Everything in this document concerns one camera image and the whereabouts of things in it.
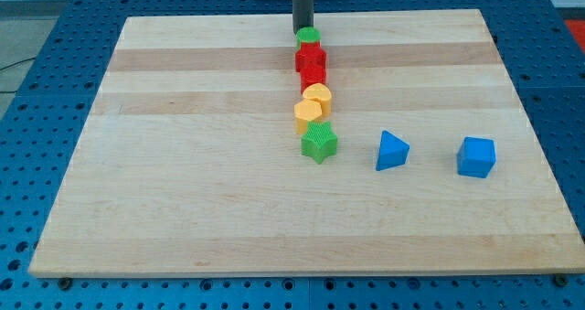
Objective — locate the yellow pentagon block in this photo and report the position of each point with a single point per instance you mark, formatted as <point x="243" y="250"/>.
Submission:
<point x="306" y="111"/>

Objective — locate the green star block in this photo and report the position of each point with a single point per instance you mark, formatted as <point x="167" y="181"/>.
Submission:
<point x="319" y="141"/>

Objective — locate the green round block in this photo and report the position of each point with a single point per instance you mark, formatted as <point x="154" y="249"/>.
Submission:
<point x="307" y="35"/>

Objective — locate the red round block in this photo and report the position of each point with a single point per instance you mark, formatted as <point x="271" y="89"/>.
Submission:
<point x="312" y="74"/>

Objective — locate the light wooden board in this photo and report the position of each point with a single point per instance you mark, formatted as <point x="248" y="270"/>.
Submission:
<point x="189" y="165"/>

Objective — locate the red star block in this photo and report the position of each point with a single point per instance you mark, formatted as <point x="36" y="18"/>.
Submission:
<point x="310" y="54"/>

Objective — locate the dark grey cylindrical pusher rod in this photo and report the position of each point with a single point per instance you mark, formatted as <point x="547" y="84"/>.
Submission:
<point x="302" y="14"/>

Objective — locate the yellow heart block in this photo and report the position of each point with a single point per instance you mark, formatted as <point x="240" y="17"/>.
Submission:
<point x="320" y="93"/>

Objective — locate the blue cube block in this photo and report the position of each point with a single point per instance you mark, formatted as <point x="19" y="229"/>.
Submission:
<point x="476" y="157"/>

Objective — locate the blue triangle block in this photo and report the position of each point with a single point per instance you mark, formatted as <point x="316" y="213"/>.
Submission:
<point x="392" y="151"/>

